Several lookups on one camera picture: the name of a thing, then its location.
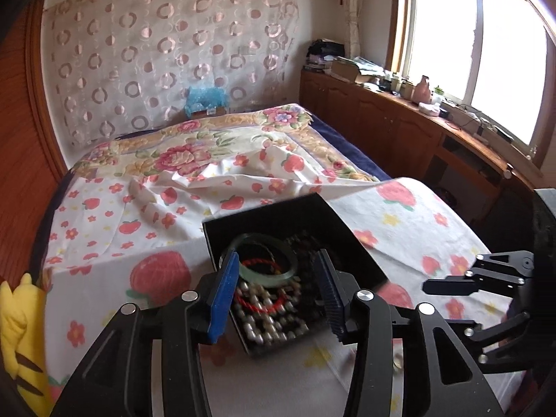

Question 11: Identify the pink bottle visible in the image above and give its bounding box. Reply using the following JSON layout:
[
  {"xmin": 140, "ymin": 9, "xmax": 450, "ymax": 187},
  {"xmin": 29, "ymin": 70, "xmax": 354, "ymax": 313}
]
[{"xmin": 412, "ymin": 75, "xmax": 436, "ymax": 106}]

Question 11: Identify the checked window curtain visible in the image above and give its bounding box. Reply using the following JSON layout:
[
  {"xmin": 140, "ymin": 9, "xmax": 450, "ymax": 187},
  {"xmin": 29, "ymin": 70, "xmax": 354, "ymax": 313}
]
[{"xmin": 338, "ymin": 0, "xmax": 365, "ymax": 60}]

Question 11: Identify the black jewelry box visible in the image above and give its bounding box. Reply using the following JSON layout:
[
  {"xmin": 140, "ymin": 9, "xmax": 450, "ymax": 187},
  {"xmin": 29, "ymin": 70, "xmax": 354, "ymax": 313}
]
[{"xmin": 202, "ymin": 194, "xmax": 390, "ymax": 358}]

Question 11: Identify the green jade bangle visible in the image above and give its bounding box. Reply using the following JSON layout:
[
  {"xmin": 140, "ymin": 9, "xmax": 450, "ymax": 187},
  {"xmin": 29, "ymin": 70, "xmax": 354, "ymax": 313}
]
[{"xmin": 221, "ymin": 233, "xmax": 301, "ymax": 288}]

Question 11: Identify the yellow plush toy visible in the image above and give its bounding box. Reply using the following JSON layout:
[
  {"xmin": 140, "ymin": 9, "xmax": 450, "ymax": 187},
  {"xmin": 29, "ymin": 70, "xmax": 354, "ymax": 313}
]
[{"xmin": 0, "ymin": 273, "xmax": 49, "ymax": 410}]

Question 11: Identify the dark bead bracelet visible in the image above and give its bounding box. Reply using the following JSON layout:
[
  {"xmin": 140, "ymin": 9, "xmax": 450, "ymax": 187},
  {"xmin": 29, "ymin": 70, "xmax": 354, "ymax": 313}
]
[{"xmin": 281, "ymin": 234, "xmax": 324, "ymax": 316}]

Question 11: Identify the circle-patterned sheer curtain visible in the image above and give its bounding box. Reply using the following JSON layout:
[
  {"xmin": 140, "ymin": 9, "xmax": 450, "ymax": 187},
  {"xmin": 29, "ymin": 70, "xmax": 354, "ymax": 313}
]
[{"xmin": 41, "ymin": 0, "xmax": 301, "ymax": 149}]

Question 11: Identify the red cord bracelet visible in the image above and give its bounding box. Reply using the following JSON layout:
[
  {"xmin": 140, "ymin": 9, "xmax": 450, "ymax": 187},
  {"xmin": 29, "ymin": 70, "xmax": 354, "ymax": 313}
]
[{"xmin": 234, "ymin": 257, "xmax": 291, "ymax": 314}]

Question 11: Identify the cardboard box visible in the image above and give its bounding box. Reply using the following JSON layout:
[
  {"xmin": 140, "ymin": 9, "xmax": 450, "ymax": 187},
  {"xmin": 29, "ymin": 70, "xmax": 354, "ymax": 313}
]
[{"xmin": 331, "ymin": 56, "xmax": 384, "ymax": 84}]

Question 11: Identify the white power strip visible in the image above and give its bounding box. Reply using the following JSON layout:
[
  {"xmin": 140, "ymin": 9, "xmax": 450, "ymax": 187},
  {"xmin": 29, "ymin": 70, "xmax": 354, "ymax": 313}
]
[{"xmin": 447, "ymin": 104, "xmax": 515, "ymax": 143}]

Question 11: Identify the wooden cabinet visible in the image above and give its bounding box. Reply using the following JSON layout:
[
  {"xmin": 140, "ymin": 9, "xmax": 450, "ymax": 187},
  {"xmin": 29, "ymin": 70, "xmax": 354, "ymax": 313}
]
[{"xmin": 299, "ymin": 71, "xmax": 546, "ymax": 246}]

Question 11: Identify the blue plastic bag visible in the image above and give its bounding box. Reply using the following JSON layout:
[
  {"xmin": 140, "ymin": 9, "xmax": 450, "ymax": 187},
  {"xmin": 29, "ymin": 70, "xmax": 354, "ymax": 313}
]
[{"xmin": 184, "ymin": 86, "xmax": 232, "ymax": 116}]

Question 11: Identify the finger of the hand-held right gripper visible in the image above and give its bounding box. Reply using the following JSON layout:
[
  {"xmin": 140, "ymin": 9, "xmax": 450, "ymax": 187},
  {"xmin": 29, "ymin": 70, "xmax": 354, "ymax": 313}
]
[
  {"xmin": 447, "ymin": 300, "xmax": 539, "ymax": 375},
  {"xmin": 422, "ymin": 250, "xmax": 536, "ymax": 297}
]

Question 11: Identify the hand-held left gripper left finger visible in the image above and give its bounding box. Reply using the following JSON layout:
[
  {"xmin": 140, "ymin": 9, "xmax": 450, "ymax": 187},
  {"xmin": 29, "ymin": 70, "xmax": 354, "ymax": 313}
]
[{"xmin": 51, "ymin": 252, "xmax": 242, "ymax": 417}]

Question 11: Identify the navy bed sheet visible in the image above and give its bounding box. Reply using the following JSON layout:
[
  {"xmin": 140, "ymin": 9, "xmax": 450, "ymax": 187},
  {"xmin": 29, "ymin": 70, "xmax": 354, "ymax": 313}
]
[{"xmin": 312, "ymin": 114, "xmax": 392, "ymax": 182}]

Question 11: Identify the window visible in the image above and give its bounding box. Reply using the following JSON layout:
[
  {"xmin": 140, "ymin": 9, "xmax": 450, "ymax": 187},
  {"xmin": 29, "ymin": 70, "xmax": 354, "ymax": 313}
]
[{"xmin": 390, "ymin": 0, "xmax": 556, "ymax": 171}]

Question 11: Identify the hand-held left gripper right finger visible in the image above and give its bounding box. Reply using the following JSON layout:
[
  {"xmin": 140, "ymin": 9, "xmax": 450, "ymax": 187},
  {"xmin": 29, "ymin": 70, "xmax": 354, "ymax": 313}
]
[{"xmin": 313, "ymin": 250, "xmax": 510, "ymax": 417}]

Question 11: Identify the pearl necklace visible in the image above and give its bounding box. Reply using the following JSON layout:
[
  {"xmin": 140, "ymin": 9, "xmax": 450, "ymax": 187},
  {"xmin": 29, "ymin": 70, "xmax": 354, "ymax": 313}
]
[{"xmin": 231, "ymin": 277, "xmax": 307, "ymax": 349}]

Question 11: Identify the pile of dark clothes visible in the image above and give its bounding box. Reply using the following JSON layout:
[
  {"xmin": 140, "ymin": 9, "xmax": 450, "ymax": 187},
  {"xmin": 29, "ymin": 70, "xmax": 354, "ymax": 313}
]
[{"xmin": 305, "ymin": 39, "xmax": 345, "ymax": 73}]

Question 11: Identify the strawberry-print sheet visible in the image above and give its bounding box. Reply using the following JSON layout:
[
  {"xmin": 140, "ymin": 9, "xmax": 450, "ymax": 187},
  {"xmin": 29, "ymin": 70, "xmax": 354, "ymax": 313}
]
[{"xmin": 41, "ymin": 150, "xmax": 528, "ymax": 417}]

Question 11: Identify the floral blanket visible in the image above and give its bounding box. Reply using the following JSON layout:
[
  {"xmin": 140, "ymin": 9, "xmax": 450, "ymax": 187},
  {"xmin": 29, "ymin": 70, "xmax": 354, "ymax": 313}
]
[{"xmin": 71, "ymin": 103, "xmax": 379, "ymax": 184}]

